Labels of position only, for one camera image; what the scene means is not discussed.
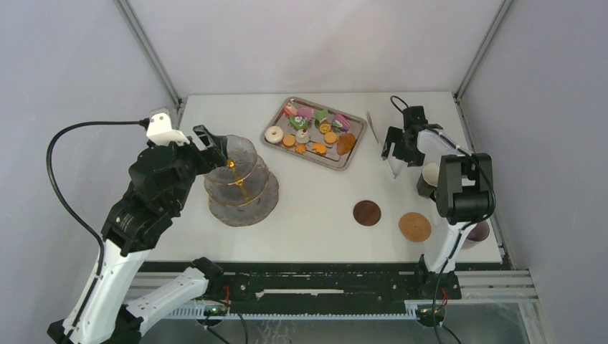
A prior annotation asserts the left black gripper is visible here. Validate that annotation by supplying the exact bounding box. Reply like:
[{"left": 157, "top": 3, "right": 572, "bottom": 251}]
[{"left": 163, "top": 123, "right": 230, "bottom": 210}]

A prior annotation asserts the three-tier glass dessert stand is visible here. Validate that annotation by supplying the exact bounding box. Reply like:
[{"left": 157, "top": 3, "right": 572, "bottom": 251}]
[{"left": 204, "top": 135, "right": 280, "bottom": 227}]

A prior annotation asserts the metal serving tray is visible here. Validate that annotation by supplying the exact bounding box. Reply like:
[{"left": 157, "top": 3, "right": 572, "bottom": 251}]
[{"left": 262, "top": 97, "right": 368, "bottom": 171}]

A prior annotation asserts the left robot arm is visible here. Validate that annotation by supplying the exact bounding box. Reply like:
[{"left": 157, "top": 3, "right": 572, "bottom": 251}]
[{"left": 47, "top": 125, "right": 228, "bottom": 343}]

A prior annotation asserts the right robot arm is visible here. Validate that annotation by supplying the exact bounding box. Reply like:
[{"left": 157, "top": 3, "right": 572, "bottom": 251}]
[{"left": 381, "top": 105, "right": 496, "bottom": 299}]

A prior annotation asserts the black mug white inside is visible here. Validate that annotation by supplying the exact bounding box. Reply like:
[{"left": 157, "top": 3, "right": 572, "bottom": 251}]
[{"left": 416, "top": 163, "right": 440, "bottom": 199}]

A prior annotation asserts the white frosted donut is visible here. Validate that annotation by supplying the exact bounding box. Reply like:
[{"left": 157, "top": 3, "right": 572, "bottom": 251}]
[{"left": 264, "top": 125, "right": 284, "bottom": 144}]

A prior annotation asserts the brown cookie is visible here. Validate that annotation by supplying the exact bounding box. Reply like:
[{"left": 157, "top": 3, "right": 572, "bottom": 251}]
[{"left": 336, "top": 133, "right": 356, "bottom": 156}]

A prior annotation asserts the pink purple cake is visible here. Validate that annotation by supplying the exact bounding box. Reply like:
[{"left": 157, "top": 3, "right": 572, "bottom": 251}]
[{"left": 331, "top": 113, "right": 351, "bottom": 133}]

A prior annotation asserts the orange round biscuit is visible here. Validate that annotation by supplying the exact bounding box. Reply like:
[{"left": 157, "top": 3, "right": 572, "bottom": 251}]
[{"left": 282, "top": 134, "right": 297, "bottom": 148}]

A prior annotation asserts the dark brown round coaster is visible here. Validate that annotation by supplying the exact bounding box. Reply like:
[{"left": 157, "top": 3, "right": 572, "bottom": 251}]
[{"left": 353, "top": 200, "right": 381, "bottom": 226}]

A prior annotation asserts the light wooden round coaster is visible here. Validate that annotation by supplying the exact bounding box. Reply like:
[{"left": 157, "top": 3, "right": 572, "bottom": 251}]
[{"left": 398, "top": 212, "right": 432, "bottom": 242}]

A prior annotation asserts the green cake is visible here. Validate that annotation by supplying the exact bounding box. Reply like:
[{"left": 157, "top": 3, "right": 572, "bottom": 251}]
[{"left": 289, "top": 116, "right": 310, "bottom": 130}]

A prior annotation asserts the white cupcake with cherry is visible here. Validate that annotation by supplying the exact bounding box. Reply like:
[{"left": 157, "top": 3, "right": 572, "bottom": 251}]
[{"left": 295, "top": 129, "right": 310, "bottom": 145}]

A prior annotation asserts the purple glass cup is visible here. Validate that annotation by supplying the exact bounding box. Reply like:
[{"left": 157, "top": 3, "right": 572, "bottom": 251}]
[{"left": 462, "top": 221, "right": 490, "bottom": 249}]

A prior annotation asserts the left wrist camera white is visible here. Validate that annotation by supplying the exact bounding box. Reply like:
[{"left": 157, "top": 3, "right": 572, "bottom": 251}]
[{"left": 146, "top": 107, "right": 190, "bottom": 146}]

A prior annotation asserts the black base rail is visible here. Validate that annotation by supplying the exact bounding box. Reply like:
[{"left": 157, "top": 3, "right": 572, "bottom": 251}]
[{"left": 178, "top": 261, "right": 462, "bottom": 302}]

